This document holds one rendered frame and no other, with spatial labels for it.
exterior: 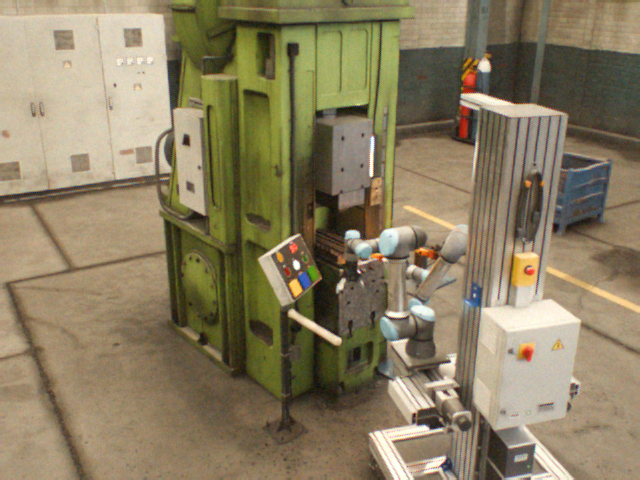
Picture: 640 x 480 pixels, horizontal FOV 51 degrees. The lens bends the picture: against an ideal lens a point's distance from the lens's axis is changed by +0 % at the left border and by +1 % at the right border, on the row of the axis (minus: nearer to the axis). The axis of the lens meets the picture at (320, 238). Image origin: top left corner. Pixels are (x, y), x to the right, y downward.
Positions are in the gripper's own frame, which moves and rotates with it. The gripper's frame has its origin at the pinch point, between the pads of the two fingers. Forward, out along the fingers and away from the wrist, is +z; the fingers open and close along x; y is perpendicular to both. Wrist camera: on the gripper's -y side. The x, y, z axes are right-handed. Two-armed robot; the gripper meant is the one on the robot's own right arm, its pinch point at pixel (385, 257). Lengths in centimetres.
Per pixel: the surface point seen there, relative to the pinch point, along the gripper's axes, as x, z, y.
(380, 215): 36, 41, -7
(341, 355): -14, 25, 69
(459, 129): 631, 470, 81
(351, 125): -3, 25, -73
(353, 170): -1, 26, -47
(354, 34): 12, 38, -121
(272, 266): -72, 8, -13
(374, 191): 28, 38, -26
